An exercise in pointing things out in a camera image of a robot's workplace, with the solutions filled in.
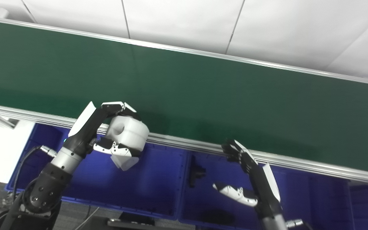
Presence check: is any green conveyor belt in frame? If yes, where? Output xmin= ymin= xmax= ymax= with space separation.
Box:
xmin=0 ymin=14 xmax=368 ymax=187

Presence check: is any black flat part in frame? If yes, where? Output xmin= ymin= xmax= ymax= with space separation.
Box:
xmin=202 ymin=209 xmax=235 ymax=226

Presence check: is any black stand base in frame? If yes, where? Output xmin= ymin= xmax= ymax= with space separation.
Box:
xmin=107 ymin=211 xmax=156 ymax=228

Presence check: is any black bracket part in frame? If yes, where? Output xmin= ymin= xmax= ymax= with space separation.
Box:
xmin=189 ymin=156 xmax=207 ymax=188

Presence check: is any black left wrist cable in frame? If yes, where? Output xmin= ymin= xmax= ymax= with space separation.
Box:
xmin=11 ymin=145 xmax=58 ymax=205

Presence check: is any white round plastic part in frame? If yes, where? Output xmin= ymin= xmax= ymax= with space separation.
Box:
xmin=105 ymin=116 xmax=150 ymax=157

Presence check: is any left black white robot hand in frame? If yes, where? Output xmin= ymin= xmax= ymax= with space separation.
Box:
xmin=63 ymin=101 xmax=142 ymax=159

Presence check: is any white angular plastic part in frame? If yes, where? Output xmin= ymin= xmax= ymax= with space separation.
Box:
xmin=110 ymin=153 xmax=140 ymax=172

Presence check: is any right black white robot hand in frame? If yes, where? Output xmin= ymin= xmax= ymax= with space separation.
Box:
xmin=212 ymin=139 xmax=283 ymax=219

